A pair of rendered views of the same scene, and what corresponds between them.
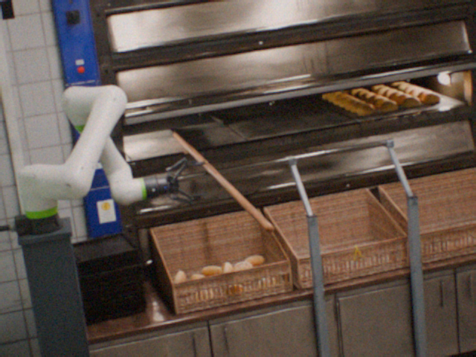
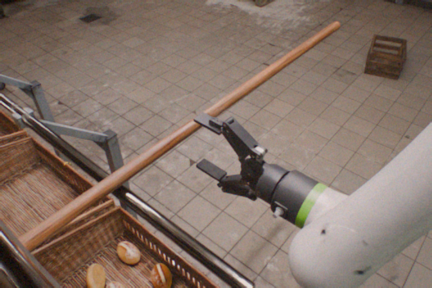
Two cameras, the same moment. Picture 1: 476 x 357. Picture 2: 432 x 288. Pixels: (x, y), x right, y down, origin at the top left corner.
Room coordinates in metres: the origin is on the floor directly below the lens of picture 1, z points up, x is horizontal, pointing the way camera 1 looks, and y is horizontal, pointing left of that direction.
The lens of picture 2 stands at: (4.45, 0.60, 1.72)
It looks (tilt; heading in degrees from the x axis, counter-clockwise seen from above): 43 degrees down; 233
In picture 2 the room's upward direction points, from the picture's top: straight up
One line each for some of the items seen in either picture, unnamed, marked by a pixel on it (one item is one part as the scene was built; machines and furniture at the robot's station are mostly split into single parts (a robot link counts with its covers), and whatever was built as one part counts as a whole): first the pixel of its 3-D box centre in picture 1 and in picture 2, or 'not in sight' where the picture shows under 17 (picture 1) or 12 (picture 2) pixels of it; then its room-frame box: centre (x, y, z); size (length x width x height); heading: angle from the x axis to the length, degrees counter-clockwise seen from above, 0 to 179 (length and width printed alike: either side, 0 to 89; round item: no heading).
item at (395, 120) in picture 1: (305, 135); not in sight; (4.84, -0.37, 1.16); 1.80 x 0.06 x 0.04; 103
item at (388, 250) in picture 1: (335, 236); (14, 204); (4.55, -0.45, 0.72); 0.56 x 0.49 x 0.28; 104
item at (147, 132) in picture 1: (166, 125); not in sight; (5.30, 0.34, 1.20); 0.55 x 0.36 x 0.03; 103
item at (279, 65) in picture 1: (299, 61); not in sight; (4.81, -0.38, 1.54); 1.79 x 0.11 x 0.19; 103
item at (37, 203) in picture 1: (40, 190); not in sight; (3.65, 0.73, 1.36); 0.16 x 0.13 x 0.19; 64
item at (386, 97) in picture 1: (379, 95); not in sight; (5.38, -0.84, 1.21); 0.61 x 0.48 x 0.06; 13
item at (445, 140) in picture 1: (309, 163); not in sight; (4.81, -0.38, 1.02); 1.79 x 0.11 x 0.19; 103
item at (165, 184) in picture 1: (168, 184); (261, 177); (4.09, 0.28, 1.20); 0.09 x 0.07 x 0.08; 103
